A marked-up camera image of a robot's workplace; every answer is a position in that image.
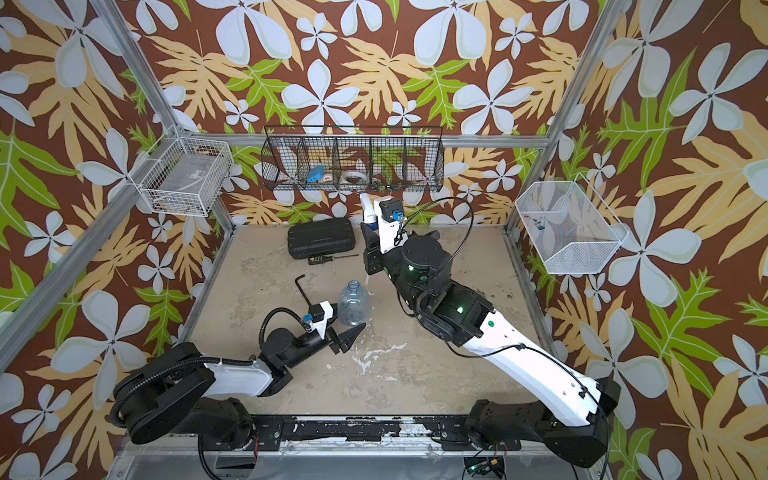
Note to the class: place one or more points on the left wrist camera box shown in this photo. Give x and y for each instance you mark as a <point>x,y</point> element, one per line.
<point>318,318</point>

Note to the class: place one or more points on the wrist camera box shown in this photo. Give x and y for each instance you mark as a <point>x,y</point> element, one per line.
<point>318,318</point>
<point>391,217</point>

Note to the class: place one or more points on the black hex key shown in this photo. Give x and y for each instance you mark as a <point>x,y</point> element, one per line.
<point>297,282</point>

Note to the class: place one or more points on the clear blue spray bottle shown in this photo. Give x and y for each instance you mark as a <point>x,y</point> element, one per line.
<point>354,305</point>

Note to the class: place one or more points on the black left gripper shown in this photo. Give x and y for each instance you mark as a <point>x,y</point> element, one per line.
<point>344,343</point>

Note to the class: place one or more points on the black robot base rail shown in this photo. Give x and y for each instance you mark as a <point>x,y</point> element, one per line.
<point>293,434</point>

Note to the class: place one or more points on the black yellow screwdriver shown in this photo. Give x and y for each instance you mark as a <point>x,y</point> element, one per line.
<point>323,259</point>

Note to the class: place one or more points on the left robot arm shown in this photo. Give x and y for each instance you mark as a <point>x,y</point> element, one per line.
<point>184,391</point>

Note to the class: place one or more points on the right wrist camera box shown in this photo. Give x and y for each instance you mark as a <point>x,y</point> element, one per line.
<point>391,217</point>

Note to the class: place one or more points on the blue tape roll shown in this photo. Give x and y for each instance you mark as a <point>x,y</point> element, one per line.
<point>316,174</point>

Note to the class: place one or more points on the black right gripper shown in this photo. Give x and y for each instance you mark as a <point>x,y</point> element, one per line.
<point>376,256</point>

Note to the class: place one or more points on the white tape roll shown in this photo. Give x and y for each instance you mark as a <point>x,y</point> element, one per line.
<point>354,177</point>

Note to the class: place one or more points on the black wire wall basket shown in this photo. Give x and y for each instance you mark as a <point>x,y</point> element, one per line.
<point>395,158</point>

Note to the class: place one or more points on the black plastic tool case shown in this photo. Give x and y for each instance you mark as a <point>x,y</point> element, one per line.
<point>324,237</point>

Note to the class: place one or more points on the white wire wall basket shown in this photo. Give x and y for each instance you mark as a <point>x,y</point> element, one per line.
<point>183,174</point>

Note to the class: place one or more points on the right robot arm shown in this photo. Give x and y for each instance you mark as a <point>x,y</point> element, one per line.
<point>570,415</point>

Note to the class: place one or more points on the white mesh wall basket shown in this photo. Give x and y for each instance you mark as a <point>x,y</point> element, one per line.
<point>572,228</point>

